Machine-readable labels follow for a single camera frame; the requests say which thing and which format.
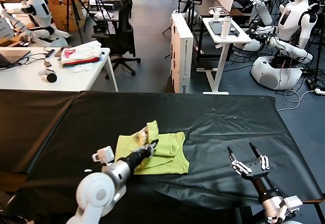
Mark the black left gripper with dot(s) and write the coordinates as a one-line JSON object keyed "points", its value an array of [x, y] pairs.
{"points": [[138, 158]]}

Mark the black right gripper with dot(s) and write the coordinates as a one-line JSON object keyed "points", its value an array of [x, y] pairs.
{"points": [[261, 180]]}

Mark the yellow-green t-shirt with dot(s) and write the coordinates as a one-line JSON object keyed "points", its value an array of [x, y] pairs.
{"points": [[172, 158]]}

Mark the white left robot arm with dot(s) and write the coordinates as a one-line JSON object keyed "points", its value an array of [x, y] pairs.
{"points": [[96, 193]]}

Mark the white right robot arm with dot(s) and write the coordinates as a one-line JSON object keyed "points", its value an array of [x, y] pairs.
{"points": [[270, 205]]}

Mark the stack of folded clothes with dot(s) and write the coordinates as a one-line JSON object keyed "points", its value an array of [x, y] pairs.
{"points": [[81, 52]]}

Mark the black vinyl table cover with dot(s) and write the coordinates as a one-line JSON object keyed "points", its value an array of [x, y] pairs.
{"points": [[25, 127], [215, 122]]}

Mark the white power strip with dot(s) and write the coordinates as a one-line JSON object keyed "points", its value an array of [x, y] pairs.
{"points": [[320, 91]]}

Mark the clear plastic bag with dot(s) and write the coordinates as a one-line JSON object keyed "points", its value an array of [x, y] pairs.
{"points": [[81, 68]]}

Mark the tall white cardboard box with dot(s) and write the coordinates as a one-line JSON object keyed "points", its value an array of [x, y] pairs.
{"points": [[181, 46]]}

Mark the white standing desk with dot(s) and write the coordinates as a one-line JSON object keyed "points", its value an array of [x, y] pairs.
{"points": [[221, 56]]}

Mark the black office chair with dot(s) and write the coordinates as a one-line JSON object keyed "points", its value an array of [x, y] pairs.
{"points": [[124, 31]]}

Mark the black round speaker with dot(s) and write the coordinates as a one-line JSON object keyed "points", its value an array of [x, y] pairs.
{"points": [[51, 78]]}

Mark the small square grey device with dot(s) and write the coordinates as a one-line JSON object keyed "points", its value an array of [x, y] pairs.
{"points": [[47, 63]]}

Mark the black handheld device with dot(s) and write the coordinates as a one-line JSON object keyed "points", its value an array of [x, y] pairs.
{"points": [[234, 32]]}

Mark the dark tablet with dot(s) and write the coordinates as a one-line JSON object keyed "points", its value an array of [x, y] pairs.
{"points": [[215, 28]]}

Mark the black usb hub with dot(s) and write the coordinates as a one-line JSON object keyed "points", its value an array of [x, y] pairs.
{"points": [[50, 52]]}

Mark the black stand pole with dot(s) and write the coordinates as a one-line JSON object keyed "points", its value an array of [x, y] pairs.
{"points": [[318, 43]]}

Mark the white insulated bottle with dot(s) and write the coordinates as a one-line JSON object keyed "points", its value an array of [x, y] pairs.
{"points": [[226, 28]]}

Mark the white office desk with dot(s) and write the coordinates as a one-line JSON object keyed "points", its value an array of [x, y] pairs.
{"points": [[25, 81]]}

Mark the white humanoid robot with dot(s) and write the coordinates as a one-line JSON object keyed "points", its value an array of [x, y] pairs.
{"points": [[289, 23], [264, 10], [40, 10]]}

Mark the white vr controllers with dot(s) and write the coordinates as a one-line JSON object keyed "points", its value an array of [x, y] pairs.
{"points": [[217, 12]]}

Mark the dark wooden table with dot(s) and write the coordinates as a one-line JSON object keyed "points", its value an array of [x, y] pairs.
{"points": [[236, 10]]}

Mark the brown cardboard box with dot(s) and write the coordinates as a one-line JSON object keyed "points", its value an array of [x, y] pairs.
{"points": [[59, 15]]}

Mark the grey laptop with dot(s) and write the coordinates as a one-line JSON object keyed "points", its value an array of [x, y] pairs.
{"points": [[12, 56]]}

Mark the white paper sign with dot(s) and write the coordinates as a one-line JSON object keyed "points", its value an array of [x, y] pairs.
{"points": [[6, 28]]}

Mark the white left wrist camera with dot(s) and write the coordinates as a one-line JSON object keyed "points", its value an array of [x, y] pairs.
{"points": [[105, 154]]}

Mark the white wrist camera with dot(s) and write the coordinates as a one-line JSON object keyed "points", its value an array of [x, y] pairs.
{"points": [[292, 203], [105, 154]]}

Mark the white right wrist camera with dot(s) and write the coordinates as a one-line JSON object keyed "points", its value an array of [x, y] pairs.
{"points": [[292, 203]]}

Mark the black camera tripod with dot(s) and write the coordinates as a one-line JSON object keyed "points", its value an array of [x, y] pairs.
{"points": [[100, 5], [71, 5]]}

